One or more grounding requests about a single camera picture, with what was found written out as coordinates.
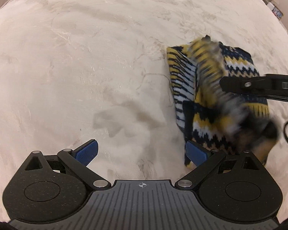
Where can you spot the cream white bedspread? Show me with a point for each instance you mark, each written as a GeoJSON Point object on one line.
{"type": "Point", "coordinates": [75, 70]}

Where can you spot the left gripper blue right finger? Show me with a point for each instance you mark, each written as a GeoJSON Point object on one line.
{"type": "Point", "coordinates": [196, 153]}

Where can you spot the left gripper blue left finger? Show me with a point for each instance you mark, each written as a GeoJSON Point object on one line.
{"type": "Point", "coordinates": [86, 152]}

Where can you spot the navy yellow white knit sweater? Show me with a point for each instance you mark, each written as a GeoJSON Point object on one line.
{"type": "Point", "coordinates": [206, 114]}

